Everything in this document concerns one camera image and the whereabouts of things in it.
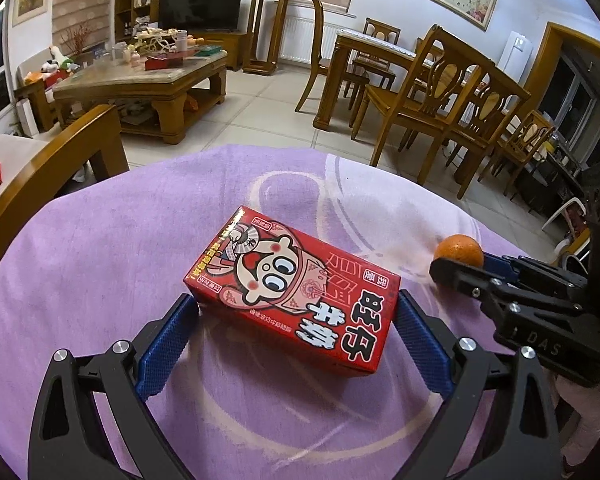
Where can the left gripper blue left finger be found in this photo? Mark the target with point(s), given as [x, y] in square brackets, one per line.
[68, 439]

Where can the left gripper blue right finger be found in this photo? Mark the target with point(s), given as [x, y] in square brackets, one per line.
[496, 419]

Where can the orange fruit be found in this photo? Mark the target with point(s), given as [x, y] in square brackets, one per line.
[461, 248]

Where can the right white gloved hand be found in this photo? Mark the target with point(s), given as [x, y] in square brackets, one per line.
[586, 404]

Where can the purple round tablecloth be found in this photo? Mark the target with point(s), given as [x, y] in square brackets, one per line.
[95, 266]

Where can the near wooden dining chair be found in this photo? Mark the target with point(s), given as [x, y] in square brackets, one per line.
[451, 92]

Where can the wooden dining chair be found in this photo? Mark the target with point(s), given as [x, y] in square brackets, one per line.
[451, 92]
[355, 75]

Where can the wooden sofa with cushions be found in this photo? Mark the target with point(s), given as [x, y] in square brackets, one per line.
[94, 138]

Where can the far wooden dining chair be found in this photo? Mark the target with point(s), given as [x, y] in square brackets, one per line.
[355, 75]

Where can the wooden dining table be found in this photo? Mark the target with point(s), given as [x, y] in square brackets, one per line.
[373, 54]

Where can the wooden coffee table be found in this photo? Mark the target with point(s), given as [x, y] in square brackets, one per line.
[177, 97]

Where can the wooden armchair with toys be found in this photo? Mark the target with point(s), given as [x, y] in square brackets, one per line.
[36, 76]

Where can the wooden plant stand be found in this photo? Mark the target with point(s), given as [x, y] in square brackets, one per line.
[264, 36]

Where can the wooden tv cabinet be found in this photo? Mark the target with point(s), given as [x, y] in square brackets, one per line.
[208, 43]

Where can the black television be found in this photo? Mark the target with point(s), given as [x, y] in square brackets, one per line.
[199, 14]

